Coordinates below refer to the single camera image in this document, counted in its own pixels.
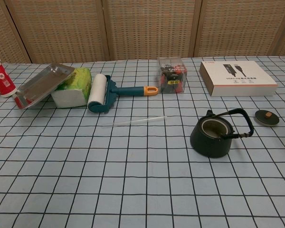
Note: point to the red and white paper cup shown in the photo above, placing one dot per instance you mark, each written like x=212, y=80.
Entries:
x=0, y=78

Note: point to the dark green teapot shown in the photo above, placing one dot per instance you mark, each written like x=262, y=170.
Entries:
x=204, y=145

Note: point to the yellow green sponge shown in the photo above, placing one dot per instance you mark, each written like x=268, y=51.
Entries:
x=69, y=97

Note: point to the stainless steel tray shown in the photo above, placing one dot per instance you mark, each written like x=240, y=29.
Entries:
x=38, y=83

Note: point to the teal lint roller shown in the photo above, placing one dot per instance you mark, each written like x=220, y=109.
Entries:
x=97, y=90

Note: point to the dark green teapot lid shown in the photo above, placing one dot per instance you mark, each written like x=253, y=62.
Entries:
x=263, y=120

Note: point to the clear box of coffee capsules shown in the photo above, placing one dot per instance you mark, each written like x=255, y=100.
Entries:
x=172, y=78

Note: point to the blue checked tablecloth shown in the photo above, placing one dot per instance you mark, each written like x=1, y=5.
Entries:
x=85, y=178

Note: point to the woven folding screen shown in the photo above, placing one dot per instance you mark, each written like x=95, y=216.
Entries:
x=142, y=28

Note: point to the clear glass rod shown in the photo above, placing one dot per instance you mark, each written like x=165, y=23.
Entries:
x=135, y=121

